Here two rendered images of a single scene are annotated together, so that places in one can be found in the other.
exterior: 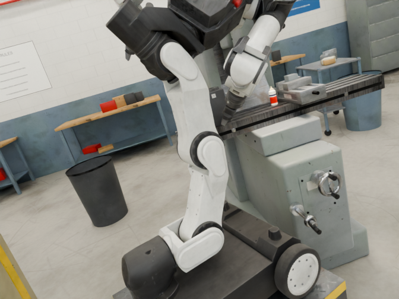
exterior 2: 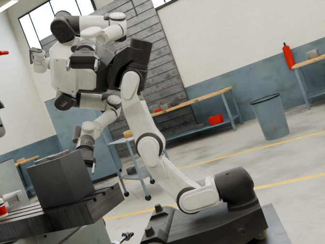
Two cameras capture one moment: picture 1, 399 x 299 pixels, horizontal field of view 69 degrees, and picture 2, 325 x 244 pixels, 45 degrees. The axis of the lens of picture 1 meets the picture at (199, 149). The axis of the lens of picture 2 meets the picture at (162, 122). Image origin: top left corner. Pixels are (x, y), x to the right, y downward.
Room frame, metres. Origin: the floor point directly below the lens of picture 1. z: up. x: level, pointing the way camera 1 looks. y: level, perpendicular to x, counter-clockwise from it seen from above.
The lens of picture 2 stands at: (2.71, 1.20, 1.24)
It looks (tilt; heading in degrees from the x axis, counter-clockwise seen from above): 4 degrees down; 214
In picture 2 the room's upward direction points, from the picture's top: 20 degrees counter-clockwise
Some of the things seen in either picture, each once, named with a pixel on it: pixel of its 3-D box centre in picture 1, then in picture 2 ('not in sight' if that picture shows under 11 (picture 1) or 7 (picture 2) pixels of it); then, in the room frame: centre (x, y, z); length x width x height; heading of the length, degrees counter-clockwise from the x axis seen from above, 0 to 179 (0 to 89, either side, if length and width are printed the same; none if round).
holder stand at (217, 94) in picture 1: (206, 108); (60, 177); (1.62, -0.10, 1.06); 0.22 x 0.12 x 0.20; 90
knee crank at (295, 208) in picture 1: (305, 216); (122, 239); (1.13, -0.38, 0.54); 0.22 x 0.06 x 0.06; 6
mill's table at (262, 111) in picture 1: (278, 110); (4, 225); (1.68, -0.52, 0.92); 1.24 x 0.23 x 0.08; 96
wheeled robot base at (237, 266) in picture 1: (203, 253); (199, 211); (1.01, 0.10, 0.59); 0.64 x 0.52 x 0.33; 115
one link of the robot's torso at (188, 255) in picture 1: (190, 238); (199, 194); (1.00, 0.13, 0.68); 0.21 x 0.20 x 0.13; 115
